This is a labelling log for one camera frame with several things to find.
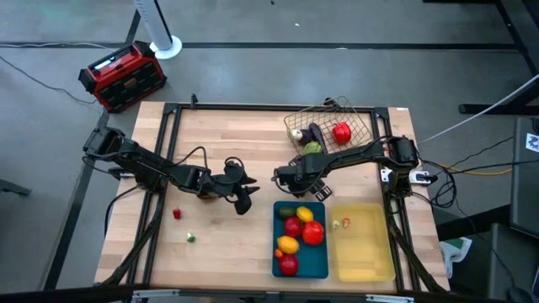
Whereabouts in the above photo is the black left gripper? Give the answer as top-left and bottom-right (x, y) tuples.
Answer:
(204, 162), (261, 203)

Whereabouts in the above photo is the light green ribbed vegetable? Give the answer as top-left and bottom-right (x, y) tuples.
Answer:
(301, 141), (324, 157)

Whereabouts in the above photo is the purple eggplant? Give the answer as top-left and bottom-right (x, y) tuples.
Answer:
(308, 121), (328, 148)

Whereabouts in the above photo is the red toy bell pepper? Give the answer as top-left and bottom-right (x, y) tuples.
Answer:
(332, 121), (353, 146)

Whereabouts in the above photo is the orange yellow toy lemon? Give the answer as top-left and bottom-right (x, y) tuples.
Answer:
(276, 235), (301, 255)

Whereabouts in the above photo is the gold wire basket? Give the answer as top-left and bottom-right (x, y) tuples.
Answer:
(283, 95), (374, 156)

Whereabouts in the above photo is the red apple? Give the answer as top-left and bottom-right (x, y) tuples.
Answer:
(278, 253), (301, 277)

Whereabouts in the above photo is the yellow plastic tray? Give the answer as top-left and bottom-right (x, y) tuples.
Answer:
(330, 204), (397, 283)

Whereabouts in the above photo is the teal plastic tray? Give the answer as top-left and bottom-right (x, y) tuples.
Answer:
(271, 200), (330, 279)

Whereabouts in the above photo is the red black power station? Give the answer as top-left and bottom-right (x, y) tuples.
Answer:
(77, 40), (168, 114)

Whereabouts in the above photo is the white green bag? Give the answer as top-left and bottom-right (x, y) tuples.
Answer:
(439, 236), (473, 279)

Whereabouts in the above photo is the white tower fan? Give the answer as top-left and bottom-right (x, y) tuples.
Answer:
(132, 0), (184, 61)

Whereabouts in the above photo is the black cabinet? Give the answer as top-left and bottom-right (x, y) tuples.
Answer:
(508, 116), (539, 239)

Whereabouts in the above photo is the black stand foot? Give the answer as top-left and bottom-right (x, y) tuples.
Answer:
(0, 178), (33, 198)

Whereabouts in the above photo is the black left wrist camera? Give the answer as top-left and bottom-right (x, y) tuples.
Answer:
(233, 191), (254, 216)

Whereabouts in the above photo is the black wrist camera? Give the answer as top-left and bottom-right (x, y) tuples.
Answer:
(233, 191), (254, 216)
(310, 179), (334, 203)

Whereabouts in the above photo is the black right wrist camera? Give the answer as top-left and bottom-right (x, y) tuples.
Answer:
(310, 179), (334, 203)

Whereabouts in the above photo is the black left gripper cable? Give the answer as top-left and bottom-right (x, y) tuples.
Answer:
(174, 145), (211, 178)

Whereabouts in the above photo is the black aluminium table frame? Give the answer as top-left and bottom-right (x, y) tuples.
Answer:
(94, 93), (451, 295)

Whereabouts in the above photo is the black cable bundle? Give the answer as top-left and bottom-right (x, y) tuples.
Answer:
(420, 162), (460, 210)

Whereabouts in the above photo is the white hanging cable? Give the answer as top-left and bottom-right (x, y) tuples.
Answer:
(416, 73), (539, 146)

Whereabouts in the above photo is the yellow hanging cable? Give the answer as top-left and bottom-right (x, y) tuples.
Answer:
(437, 162), (514, 177)

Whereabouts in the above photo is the black desk frame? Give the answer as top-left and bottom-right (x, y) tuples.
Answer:
(423, 0), (539, 117)

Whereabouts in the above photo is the black floor cable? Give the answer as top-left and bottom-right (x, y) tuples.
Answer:
(0, 40), (100, 105)

